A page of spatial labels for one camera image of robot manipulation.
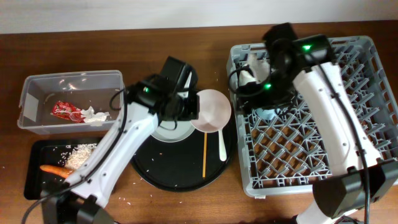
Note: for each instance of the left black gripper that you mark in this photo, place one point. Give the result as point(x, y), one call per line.
point(193, 112)

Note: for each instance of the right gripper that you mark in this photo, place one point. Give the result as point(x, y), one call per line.
point(260, 101)

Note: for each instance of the grey round plate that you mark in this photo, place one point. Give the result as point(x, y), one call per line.
point(167, 132)

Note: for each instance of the light blue cup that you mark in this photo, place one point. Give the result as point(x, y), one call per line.
point(267, 114)

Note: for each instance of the white tissue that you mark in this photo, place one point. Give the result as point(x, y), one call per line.
point(90, 116)

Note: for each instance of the wooden chopstick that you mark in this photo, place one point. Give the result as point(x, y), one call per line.
point(204, 155)

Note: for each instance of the white plastic fork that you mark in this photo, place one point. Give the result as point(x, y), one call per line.
point(222, 147)

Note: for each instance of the orange carrot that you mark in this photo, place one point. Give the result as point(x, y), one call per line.
point(60, 171)

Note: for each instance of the cream white cup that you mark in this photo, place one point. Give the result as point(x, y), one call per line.
point(247, 75)

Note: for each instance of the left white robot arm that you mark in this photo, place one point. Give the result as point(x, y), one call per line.
point(85, 193)

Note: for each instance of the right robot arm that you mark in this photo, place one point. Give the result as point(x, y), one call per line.
point(314, 115)

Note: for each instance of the clear plastic waste bin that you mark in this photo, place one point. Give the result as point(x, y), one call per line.
point(84, 90)

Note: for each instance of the grey dishwasher rack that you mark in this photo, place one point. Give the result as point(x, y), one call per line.
point(284, 154)

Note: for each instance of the round black tray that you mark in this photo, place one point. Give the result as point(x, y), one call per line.
point(178, 166)

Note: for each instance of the red snack wrapper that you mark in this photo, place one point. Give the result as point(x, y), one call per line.
point(67, 111)

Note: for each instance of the food leftovers pile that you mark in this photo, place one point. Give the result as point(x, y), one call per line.
point(79, 155)

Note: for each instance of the black rectangular tray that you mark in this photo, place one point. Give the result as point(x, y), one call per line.
point(49, 152)

